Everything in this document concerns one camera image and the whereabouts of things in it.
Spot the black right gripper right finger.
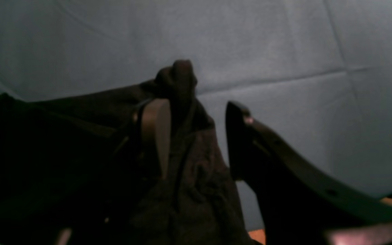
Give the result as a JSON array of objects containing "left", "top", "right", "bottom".
[{"left": 225, "top": 101, "right": 392, "bottom": 245}]

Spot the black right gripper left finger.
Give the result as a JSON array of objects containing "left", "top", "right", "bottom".
[{"left": 108, "top": 99, "right": 172, "bottom": 245}]

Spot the black T-shirt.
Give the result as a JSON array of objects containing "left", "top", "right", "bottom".
[{"left": 0, "top": 60, "right": 257, "bottom": 245}]

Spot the teal table cloth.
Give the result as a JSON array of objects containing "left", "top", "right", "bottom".
[{"left": 0, "top": 0, "right": 392, "bottom": 232}]

